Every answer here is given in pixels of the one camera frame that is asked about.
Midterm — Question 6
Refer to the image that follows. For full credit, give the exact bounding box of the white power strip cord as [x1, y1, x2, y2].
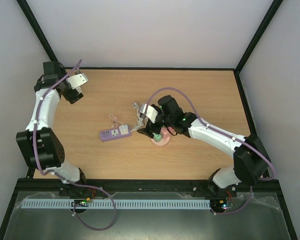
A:
[129, 101, 147, 133]

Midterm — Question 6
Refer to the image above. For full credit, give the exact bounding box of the white charger plug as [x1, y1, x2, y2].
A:
[119, 124, 130, 135]

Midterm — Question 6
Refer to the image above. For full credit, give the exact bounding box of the purple power strip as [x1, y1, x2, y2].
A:
[99, 127, 132, 142]

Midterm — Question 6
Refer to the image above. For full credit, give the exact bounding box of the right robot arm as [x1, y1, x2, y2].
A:
[138, 95, 271, 196]

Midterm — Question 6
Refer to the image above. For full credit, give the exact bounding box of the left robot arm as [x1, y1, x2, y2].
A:
[16, 61, 88, 192]

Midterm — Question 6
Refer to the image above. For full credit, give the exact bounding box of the red pink plug adapter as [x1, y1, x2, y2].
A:
[160, 127, 176, 140]

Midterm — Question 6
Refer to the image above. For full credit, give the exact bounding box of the green plug adapter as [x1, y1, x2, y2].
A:
[153, 133, 162, 143]

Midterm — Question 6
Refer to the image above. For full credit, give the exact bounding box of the round pink socket base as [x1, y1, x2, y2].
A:
[151, 137, 171, 147]

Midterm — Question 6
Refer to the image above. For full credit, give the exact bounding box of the grey metal tray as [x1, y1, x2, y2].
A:
[4, 192, 290, 240]

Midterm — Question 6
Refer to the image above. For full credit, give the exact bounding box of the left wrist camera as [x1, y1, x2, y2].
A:
[66, 73, 89, 89]

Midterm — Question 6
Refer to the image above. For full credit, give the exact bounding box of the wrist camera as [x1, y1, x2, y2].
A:
[66, 73, 89, 89]
[139, 104, 159, 123]

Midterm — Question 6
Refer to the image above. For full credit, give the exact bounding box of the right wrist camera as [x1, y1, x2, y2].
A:
[139, 104, 159, 123]

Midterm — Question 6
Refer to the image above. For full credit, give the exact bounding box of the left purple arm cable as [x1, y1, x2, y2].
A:
[32, 59, 118, 230]

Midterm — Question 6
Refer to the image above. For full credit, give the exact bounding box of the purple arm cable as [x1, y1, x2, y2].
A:
[146, 87, 277, 216]
[32, 59, 118, 230]

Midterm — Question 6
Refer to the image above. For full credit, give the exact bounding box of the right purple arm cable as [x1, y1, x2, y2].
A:
[146, 87, 277, 216]

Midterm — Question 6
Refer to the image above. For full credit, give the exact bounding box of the black frame rail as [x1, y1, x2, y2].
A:
[16, 178, 281, 196]

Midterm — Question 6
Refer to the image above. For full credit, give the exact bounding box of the white slotted cable duct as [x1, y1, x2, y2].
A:
[21, 199, 211, 210]

